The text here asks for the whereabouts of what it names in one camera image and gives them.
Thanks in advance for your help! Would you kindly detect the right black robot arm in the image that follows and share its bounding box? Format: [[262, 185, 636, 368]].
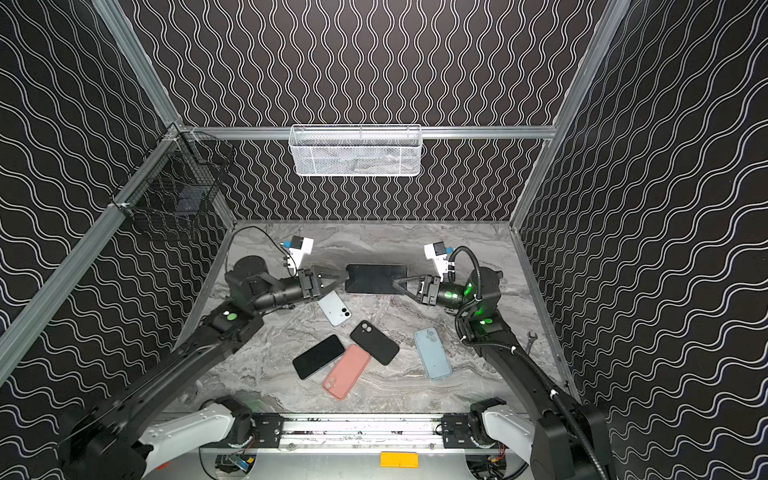
[[392, 267, 615, 479]]

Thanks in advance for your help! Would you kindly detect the white wire mesh basket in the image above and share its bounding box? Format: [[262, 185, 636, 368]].
[[288, 124, 423, 177]]

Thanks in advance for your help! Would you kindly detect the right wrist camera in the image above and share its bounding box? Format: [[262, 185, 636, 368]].
[[424, 242, 453, 280]]

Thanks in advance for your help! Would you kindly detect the black phone screen up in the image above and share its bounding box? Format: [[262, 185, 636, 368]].
[[292, 335, 345, 380]]

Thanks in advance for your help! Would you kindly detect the black phone case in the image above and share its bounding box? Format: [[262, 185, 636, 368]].
[[350, 321, 400, 366]]

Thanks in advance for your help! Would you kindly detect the silver spanner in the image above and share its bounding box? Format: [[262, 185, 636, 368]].
[[525, 331, 538, 354]]

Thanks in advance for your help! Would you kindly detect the yellow block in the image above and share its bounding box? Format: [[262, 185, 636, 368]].
[[380, 451, 419, 469]]

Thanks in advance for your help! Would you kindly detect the black phone purple edge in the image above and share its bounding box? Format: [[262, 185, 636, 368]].
[[345, 264, 408, 295]]

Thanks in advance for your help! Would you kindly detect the white phone face down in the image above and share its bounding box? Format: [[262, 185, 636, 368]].
[[317, 291, 352, 327]]

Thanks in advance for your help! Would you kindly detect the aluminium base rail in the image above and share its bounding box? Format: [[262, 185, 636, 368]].
[[202, 413, 501, 454]]

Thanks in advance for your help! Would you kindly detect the black wire basket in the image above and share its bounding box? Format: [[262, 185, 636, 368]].
[[117, 131, 235, 242]]

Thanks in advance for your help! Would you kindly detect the pink phone case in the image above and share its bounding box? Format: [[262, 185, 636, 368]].
[[323, 345, 371, 400]]

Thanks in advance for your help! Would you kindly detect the light blue phone case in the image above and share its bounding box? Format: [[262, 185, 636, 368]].
[[414, 327, 453, 380]]

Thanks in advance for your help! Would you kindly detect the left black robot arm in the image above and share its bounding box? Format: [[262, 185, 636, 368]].
[[58, 255, 349, 479]]

